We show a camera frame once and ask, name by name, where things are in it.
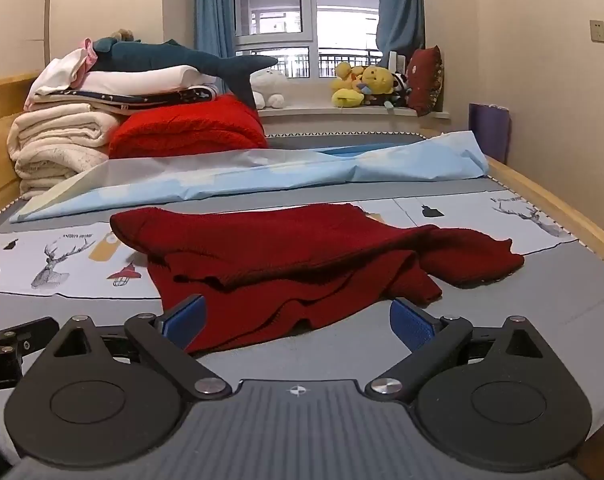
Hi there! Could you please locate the dark red cushion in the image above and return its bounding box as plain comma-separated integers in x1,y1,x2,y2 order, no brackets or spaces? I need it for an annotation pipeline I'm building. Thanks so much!
406,45,443,117

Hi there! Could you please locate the wooden bed frame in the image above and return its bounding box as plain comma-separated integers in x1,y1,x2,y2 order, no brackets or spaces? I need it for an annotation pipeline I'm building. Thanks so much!
0,71,604,311

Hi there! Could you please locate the light blue sheet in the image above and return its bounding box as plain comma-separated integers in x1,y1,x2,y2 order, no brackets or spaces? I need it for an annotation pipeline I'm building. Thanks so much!
9,130,490,224

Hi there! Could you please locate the navy star print blanket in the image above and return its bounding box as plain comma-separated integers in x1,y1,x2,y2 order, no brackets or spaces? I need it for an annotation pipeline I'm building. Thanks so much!
29,84,219,113

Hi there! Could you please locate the white folded quilt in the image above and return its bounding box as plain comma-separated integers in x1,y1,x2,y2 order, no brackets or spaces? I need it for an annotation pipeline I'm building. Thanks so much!
70,64,219,95

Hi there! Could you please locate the white fleece folded blanket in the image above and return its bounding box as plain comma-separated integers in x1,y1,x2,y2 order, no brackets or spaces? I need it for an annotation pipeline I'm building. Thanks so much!
8,106,120,200

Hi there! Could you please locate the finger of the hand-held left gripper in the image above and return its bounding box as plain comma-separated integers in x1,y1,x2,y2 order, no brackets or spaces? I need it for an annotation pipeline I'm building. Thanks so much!
0,316,61,357

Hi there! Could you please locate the blue shark plush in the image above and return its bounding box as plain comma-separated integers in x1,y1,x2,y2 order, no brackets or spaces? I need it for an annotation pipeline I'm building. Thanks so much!
88,37,279,111

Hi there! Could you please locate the blue curtain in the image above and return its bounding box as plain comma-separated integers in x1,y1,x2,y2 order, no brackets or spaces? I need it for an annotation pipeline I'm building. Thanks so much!
376,0,426,65
195,0,239,63

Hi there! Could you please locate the dark red knit sweater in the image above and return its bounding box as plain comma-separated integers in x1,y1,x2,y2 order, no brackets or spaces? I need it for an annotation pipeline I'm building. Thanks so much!
110,203,526,355

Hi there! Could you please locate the bright red folded blanket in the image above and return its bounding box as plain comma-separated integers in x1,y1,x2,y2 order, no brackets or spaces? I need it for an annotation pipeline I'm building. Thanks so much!
108,93,271,161

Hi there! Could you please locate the windowsill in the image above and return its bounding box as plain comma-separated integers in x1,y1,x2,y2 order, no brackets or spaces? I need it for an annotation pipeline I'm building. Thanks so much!
256,104,454,123

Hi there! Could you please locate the pink and white cloth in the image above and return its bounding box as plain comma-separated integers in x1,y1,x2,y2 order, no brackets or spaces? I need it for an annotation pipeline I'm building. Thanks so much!
26,37,96,110

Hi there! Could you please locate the white seal plush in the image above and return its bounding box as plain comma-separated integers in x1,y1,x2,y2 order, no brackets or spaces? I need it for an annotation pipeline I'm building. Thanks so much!
249,67,290,110

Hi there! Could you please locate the window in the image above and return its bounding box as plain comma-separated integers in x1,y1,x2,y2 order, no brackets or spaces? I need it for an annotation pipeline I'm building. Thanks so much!
233,0,385,79

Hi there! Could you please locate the cream wardrobe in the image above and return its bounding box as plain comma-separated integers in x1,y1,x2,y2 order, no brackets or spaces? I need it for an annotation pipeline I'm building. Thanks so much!
0,0,167,82

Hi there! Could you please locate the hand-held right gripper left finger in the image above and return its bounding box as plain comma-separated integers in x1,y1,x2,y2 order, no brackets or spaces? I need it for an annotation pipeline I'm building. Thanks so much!
40,294,233,401

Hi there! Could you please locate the black and white plush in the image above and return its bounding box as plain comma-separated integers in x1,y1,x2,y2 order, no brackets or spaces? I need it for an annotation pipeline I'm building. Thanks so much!
382,72,413,108

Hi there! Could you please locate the purple bag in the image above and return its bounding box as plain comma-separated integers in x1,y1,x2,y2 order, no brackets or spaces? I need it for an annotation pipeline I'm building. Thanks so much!
468,102,512,165

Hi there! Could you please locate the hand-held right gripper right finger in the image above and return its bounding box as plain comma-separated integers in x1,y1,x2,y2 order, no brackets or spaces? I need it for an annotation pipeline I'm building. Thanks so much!
364,298,567,403

